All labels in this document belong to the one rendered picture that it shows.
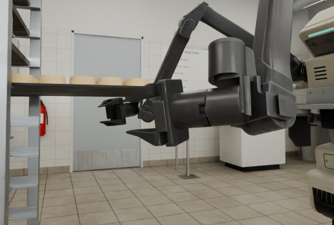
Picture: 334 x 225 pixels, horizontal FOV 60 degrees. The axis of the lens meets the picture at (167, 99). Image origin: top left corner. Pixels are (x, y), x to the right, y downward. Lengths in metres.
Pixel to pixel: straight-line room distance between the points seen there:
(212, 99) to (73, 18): 4.30
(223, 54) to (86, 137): 4.15
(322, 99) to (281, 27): 0.63
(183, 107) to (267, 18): 0.23
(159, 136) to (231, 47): 0.17
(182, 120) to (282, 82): 0.16
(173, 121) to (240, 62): 0.13
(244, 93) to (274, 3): 0.21
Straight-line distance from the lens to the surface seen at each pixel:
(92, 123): 4.51
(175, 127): 0.45
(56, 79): 0.59
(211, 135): 5.13
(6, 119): 0.53
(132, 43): 4.73
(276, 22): 0.55
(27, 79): 0.59
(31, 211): 1.02
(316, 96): 1.16
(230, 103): 0.40
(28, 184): 1.00
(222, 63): 0.43
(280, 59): 0.51
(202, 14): 1.12
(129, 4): 4.87
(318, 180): 1.17
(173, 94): 0.45
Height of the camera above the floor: 0.91
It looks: 2 degrees up
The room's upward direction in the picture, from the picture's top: straight up
